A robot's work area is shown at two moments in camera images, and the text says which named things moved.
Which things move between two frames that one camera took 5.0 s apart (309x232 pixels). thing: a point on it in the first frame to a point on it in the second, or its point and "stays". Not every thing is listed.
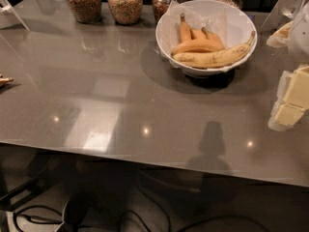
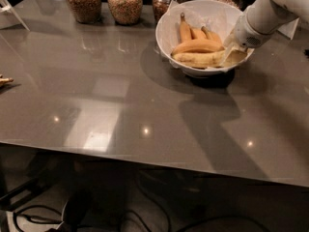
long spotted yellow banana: x=214 y=58 stays
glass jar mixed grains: x=126 y=3 stays
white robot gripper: x=300 y=36 to x=247 y=33
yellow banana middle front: x=209 y=45 stays
